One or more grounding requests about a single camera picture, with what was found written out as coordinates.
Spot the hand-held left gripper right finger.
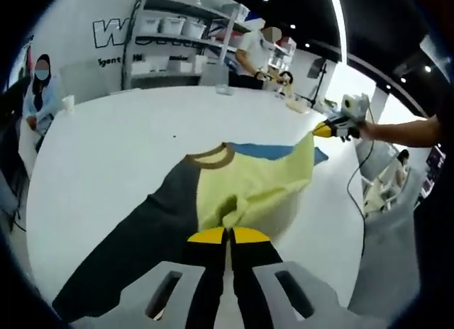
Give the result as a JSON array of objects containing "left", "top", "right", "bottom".
[{"left": 229, "top": 226, "right": 359, "bottom": 329}]

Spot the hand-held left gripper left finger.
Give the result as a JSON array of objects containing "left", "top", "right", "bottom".
[{"left": 67, "top": 228, "right": 228, "bottom": 329}]

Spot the yellow blue grey garment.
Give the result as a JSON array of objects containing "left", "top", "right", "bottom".
[{"left": 51, "top": 132, "right": 330, "bottom": 315}]

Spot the person's right hand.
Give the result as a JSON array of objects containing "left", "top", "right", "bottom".
[{"left": 356, "top": 121, "right": 377, "bottom": 141}]

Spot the beige table item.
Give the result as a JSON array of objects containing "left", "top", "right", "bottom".
[{"left": 283, "top": 94, "right": 309, "bottom": 113}]

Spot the black tripod stand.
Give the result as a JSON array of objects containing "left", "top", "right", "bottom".
[{"left": 305, "top": 57, "right": 329, "bottom": 106}]

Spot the white storage bin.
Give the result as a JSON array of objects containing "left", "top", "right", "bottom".
[
  {"left": 161, "top": 16, "right": 184, "bottom": 35},
  {"left": 141, "top": 16, "right": 161, "bottom": 34},
  {"left": 182, "top": 19, "right": 207, "bottom": 38}
]

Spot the grey metal shelf rack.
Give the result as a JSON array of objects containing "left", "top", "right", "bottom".
[{"left": 120, "top": 0, "right": 250, "bottom": 91}]

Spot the pink hanging cloth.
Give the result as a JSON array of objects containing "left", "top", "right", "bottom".
[{"left": 19, "top": 45, "right": 35, "bottom": 82}]

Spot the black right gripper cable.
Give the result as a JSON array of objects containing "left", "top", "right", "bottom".
[{"left": 346, "top": 139, "right": 374, "bottom": 273}]

